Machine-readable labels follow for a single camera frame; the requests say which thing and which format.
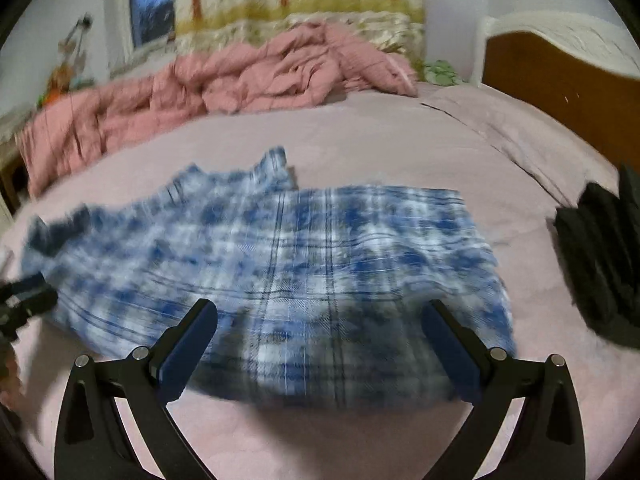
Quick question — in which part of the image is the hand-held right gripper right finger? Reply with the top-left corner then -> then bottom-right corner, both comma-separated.
421,299 -> 587,480

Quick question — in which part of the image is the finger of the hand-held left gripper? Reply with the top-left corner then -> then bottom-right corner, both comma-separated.
0,272 -> 59,330

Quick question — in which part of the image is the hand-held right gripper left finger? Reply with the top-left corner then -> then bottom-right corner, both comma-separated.
54,299 -> 219,480

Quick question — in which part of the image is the blue plaid shirt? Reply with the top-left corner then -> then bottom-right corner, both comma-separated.
22,146 -> 517,408

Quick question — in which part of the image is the black cloth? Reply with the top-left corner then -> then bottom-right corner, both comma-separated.
553,162 -> 640,349

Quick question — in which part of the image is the bed with pink sheet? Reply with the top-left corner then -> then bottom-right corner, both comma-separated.
0,82 -> 640,480

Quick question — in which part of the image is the pink pillow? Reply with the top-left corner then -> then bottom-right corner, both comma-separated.
420,84 -> 618,201

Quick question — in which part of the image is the pink quilt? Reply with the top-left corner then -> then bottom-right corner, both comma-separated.
15,22 -> 419,199

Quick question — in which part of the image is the green patterned cloth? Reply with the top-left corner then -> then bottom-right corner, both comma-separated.
422,59 -> 460,87

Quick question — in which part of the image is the brown and white headboard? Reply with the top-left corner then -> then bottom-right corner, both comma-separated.
470,12 -> 640,171

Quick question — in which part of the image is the window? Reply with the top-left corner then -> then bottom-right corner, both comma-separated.
106,0 -> 177,63

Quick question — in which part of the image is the wall hanging ornament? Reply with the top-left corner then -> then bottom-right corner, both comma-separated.
59,14 -> 94,63

